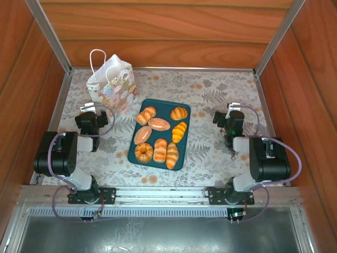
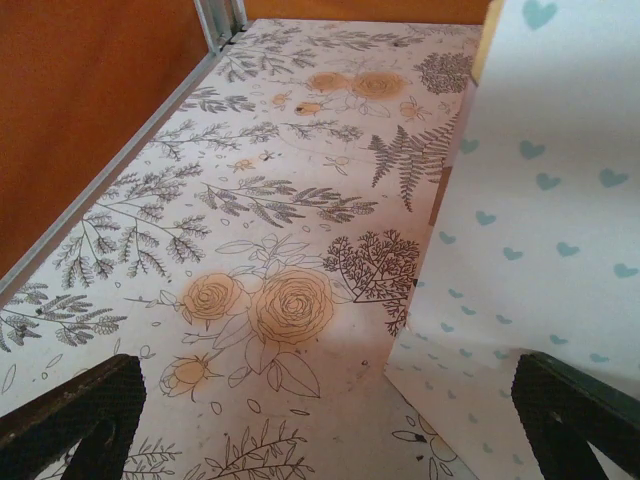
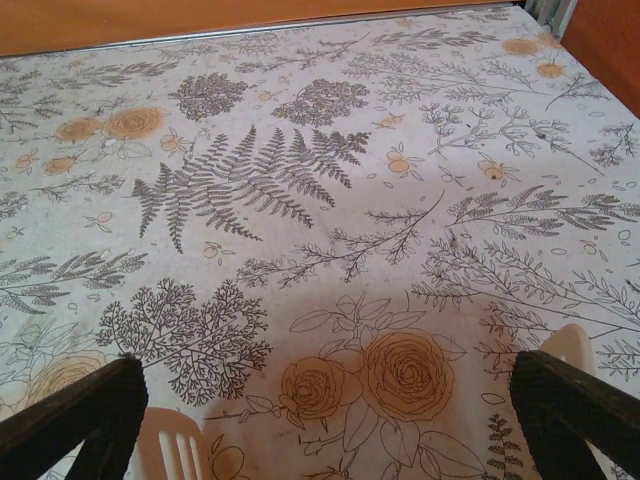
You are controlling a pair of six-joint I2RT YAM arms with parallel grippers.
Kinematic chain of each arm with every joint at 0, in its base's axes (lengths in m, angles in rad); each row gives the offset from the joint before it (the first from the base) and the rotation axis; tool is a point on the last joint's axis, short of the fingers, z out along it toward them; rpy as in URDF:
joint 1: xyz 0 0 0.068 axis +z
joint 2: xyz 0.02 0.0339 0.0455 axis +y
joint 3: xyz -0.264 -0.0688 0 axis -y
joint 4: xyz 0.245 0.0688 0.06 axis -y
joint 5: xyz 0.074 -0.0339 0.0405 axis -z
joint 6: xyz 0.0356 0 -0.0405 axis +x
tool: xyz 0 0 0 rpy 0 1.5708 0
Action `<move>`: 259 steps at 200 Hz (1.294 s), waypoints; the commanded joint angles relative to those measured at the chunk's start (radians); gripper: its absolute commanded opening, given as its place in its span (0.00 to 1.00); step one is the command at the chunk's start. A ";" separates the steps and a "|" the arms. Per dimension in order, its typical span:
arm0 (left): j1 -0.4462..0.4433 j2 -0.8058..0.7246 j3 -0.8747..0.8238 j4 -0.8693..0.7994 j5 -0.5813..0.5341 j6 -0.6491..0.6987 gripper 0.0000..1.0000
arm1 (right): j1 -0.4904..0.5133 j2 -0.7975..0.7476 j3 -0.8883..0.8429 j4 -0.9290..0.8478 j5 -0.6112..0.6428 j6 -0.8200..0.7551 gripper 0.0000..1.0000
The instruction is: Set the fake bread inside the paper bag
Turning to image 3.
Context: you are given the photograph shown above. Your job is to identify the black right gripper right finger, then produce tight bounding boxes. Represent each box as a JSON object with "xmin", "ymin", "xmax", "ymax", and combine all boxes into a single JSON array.
[{"xmin": 508, "ymin": 348, "xmax": 640, "ymax": 480}]

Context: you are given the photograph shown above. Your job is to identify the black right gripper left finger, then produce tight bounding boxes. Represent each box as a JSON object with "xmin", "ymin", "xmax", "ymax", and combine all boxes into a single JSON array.
[{"xmin": 0, "ymin": 353, "xmax": 150, "ymax": 480}]

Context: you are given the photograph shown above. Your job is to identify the tongs with white tips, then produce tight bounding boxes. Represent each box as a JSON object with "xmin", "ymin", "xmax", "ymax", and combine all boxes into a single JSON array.
[{"xmin": 132, "ymin": 323, "xmax": 599, "ymax": 480}]

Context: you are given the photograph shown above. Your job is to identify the aluminium table edge strip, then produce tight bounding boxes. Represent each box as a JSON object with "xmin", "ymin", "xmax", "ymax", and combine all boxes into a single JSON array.
[{"xmin": 0, "ymin": 1, "xmax": 519, "ymax": 59}]

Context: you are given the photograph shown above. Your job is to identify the aluminium frame post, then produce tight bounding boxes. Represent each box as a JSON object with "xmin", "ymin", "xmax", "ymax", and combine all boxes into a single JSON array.
[{"xmin": 522, "ymin": 0, "xmax": 576, "ymax": 39}]

